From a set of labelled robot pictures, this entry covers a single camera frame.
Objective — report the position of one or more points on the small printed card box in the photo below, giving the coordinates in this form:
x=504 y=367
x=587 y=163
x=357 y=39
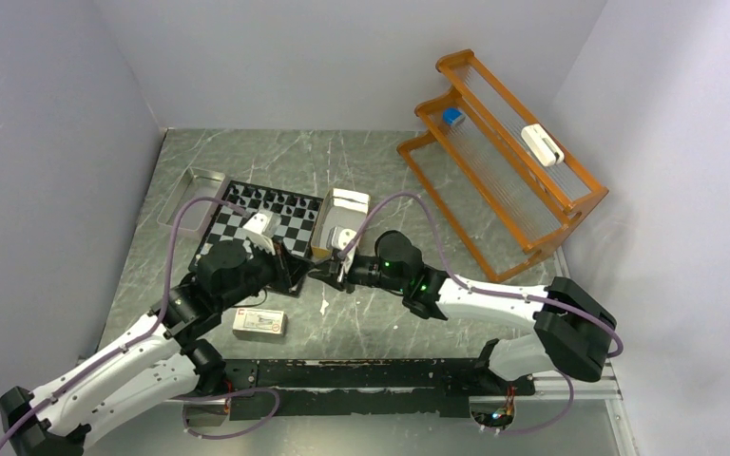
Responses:
x=253 y=321

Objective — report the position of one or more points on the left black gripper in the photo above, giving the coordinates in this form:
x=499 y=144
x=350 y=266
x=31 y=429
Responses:
x=288 y=269

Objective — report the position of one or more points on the white plastic device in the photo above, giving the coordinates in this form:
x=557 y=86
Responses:
x=541 y=146

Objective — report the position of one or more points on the orange wooden rack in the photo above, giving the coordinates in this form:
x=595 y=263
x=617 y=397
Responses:
x=539 y=206

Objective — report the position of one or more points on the blue small block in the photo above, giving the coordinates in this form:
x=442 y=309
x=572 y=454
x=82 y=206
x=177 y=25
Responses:
x=452 y=117

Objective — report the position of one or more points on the silver metal tin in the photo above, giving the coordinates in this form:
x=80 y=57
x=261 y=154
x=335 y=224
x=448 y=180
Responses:
x=193 y=183

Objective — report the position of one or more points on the black white chess board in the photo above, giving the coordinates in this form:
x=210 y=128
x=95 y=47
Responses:
x=286 y=217

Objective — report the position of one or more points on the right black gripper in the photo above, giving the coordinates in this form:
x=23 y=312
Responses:
x=330 y=277

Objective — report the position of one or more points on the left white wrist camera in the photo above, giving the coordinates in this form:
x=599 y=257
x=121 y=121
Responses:
x=260 y=228

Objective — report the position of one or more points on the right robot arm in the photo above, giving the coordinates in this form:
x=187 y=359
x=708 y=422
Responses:
x=564 y=328

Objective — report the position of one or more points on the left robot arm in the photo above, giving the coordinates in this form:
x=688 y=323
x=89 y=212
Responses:
x=163 y=355

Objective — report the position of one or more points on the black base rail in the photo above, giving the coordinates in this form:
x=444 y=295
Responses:
x=300 y=387

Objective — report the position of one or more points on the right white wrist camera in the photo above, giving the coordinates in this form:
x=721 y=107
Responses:
x=341 y=238

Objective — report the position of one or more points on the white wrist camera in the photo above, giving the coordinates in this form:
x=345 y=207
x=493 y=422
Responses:
x=260 y=228
x=341 y=238

